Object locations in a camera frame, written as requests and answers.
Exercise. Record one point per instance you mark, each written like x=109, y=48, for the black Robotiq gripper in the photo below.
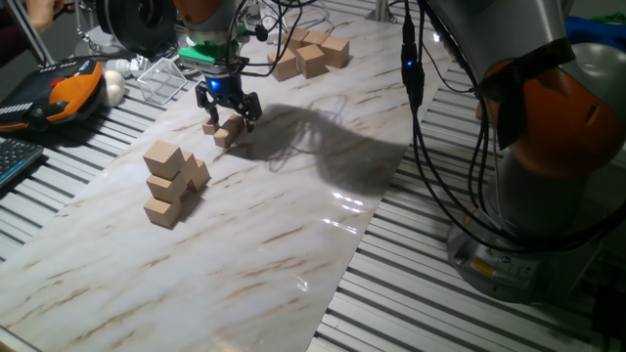
x=222, y=88

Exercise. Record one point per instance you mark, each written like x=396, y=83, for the dark red sleeved forearm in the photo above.
x=12, y=41

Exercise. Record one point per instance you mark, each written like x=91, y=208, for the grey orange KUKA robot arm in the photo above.
x=562, y=127

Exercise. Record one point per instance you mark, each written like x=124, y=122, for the bare person hand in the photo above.
x=44, y=12

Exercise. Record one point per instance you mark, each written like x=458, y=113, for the large wooden cube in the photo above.
x=335, y=51
x=311, y=60
x=316, y=37
x=286, y=68
x=296, y=39

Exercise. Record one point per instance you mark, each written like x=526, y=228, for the clear plastic box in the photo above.
x=161, y=80

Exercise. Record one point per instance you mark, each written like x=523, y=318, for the medium wooden cube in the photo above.
x=165, y=189
x=190, y=166
x=161, y=212
x=164, y=159
x=200, y=176

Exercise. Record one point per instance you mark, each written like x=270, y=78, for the white power strip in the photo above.
x=270, y=22

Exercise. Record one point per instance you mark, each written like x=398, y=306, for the white plug adapter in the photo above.
x=120, y=66

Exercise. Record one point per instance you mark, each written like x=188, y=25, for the white egg shaped object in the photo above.
x=113, y=88

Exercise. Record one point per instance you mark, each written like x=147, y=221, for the black round spool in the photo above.
x=137, y=24

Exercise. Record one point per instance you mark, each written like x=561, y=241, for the marble pattern mat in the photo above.
x=244, y=244

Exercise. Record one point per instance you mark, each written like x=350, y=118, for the orange black teach pendant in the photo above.
x=73, y=93

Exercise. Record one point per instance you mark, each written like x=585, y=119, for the black computer keyboard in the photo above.
x=17, y=156

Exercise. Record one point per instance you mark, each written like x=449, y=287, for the blue bag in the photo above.
x=594, y=31

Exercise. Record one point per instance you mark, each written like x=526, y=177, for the green cloth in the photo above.
x=611, y=18

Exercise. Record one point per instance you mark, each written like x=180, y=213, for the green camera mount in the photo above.
x=200, y=51

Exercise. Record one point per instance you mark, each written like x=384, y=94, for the aluminium upright post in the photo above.
x=381, y=7

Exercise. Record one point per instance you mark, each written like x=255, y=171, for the aluminium frame profile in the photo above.
x=29, y=29

